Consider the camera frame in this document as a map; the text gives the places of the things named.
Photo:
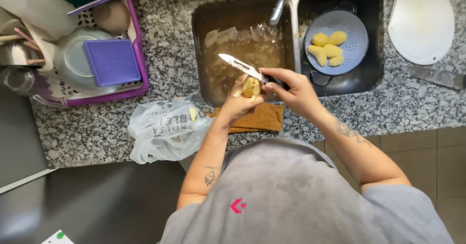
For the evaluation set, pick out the grey t-shirt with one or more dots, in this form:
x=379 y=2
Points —
x=291 y=200

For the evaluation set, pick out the purple dish rack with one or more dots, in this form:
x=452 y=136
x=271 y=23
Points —
x=140 y=65

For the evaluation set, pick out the steel pot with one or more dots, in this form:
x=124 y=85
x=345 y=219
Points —
x=14 y=54

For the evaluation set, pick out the purple flat board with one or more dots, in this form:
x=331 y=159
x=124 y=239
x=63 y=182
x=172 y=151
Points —
x=94 y=4

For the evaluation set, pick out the large steel knife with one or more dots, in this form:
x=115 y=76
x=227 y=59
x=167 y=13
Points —
x=437 y=76

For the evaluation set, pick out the clear glass jar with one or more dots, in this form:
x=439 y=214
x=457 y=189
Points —
x=16 y=80

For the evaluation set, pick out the peeled yellow potato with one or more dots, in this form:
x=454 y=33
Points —
x=336 y=61
x=320 y=39
x=338 y=37
x=332 y=50
x=318 y=53

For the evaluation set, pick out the translucent plastic bag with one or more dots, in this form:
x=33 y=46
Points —
x=163 y=135

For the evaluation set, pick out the grey appliance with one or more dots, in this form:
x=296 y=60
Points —
x=91 y=204

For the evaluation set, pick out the person's left hand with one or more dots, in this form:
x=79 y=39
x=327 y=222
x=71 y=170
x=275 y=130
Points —
x=235 y=107

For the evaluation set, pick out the beige round bowl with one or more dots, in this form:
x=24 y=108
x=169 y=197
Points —
x=111 y=16

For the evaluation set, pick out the partly peeled potato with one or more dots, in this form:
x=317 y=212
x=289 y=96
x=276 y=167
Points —
x=251 y=87

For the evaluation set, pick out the yellow potato peel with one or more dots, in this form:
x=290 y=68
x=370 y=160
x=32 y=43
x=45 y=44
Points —
x=193 y=113

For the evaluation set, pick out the white plastic cutting board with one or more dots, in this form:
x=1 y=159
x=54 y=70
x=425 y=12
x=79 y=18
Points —
x=422 y=22

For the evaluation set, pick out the clear glass bowl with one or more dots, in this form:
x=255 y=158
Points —
x=69 y=62

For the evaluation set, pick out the orange-brown dishcloth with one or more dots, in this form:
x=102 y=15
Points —
x=262 y=118

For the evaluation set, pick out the grey enamel colander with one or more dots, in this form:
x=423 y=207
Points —
x=349 y=22

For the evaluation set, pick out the purple square lid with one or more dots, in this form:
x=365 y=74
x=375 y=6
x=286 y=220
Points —
x=111 y=62

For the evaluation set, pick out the pink chopstick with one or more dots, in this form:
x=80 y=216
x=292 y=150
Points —
x=26 y=37

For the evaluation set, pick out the person's right hand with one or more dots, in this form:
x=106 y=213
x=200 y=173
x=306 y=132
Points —
x=298 y=95

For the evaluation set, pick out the stainless steel sink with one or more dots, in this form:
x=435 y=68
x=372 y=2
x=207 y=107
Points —
x=207 y=22

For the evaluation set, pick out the white paper with green dot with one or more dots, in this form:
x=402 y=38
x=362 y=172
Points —
x=56 y=237

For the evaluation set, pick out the chrome faucet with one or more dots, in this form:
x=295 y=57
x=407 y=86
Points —
x=278 y=9

